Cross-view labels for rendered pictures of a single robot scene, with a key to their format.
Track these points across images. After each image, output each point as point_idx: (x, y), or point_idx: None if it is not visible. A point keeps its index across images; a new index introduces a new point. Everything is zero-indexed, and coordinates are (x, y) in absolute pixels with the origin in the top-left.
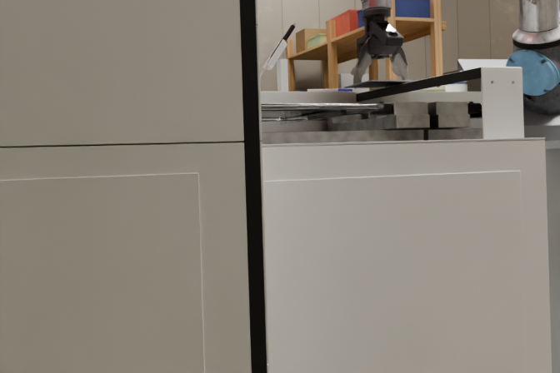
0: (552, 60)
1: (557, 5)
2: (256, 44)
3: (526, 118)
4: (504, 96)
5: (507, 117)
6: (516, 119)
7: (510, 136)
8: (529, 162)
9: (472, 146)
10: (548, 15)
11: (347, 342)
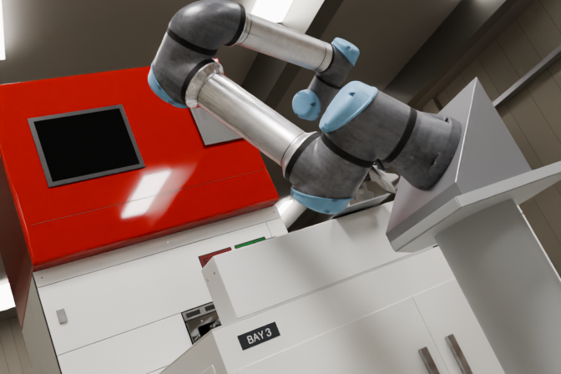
0: (299, 187)
1: (267, 138)
2: (59, 365)
3: (410, 206)
4: (216, 288)
5: (224, 305)
6: (228, 304)
7: (231, 320)
8: (214, 356)
9: (191, 353)
10: (268, 153)
11: None
